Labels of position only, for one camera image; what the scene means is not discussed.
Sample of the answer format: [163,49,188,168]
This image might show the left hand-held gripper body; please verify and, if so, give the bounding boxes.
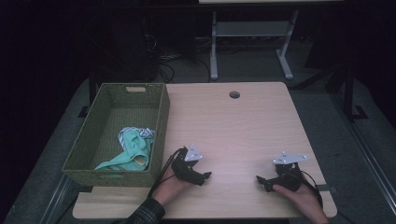
[171,143,205,186]

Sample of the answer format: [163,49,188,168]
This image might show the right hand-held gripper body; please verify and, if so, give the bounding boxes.
[270,150,308,193]

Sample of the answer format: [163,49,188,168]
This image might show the mint green baby bib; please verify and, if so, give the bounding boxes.
[93,126,156,172]

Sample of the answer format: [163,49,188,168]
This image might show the green woven basket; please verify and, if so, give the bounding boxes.
[61,82,171,189]

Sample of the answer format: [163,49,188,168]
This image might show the person's left hand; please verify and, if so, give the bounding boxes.
[151,165,194,207]

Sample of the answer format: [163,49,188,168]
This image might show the person's right hand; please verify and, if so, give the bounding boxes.
[272,182,329,224]

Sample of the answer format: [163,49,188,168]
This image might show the black metal stand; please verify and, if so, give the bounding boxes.
[326,62,369,123]
[78,70,101,119]

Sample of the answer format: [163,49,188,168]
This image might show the left hand-held gripper cable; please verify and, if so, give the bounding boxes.
[148,147,189,199]

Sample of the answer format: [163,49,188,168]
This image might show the hand-held gripper cable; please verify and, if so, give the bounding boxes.
[148,147,189,199]
[298,169,325,209]

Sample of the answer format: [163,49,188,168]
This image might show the right hand-held gripper cable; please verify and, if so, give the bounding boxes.
[298,169,325,209]

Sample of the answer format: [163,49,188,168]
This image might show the aluminium frame rail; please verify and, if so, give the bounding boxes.
[330,92,396,217]
[38,173,80,224]

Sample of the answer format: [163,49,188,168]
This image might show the black floor cables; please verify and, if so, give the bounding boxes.
[154,52,213,84]

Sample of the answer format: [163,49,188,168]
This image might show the white metal table frame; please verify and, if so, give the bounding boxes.
[208,8,300,81]

